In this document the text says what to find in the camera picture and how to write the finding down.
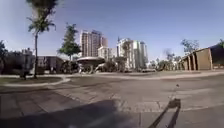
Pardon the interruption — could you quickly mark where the white high-rise building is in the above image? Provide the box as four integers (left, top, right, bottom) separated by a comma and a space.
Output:
115, 37, 149, 70

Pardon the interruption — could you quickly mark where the low dark building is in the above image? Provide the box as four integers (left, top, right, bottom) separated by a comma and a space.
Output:
6, 48, 68, 75

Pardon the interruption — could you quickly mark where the bare-branched tree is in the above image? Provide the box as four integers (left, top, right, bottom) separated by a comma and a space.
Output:
180, 38, 200, 56

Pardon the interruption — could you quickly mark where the dark bushy tree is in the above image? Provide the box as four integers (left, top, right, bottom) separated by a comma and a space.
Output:
0, 40, 10, 75

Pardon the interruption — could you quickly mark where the tall palm tree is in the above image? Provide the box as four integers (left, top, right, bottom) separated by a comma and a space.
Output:
25, 0, 60, 80

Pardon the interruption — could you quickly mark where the round roofed shelter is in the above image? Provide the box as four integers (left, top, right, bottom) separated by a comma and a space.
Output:
76, 56, 107, 74

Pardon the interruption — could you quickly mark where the tall brown tower building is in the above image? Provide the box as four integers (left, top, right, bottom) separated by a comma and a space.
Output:
79, 29, 109, 58

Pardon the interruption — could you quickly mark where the pale curved kerb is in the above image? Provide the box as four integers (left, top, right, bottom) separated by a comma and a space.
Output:
11, 76, 72, 89

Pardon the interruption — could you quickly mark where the brown slatted building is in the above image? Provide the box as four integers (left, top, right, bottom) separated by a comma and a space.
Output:
178, 43, 224, 71

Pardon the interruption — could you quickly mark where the leafy green tree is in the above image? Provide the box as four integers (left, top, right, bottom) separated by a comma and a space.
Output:
56, 22, 83, 73

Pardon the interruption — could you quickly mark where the grass patch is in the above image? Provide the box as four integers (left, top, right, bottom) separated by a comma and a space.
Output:
0, 76, 63, 85

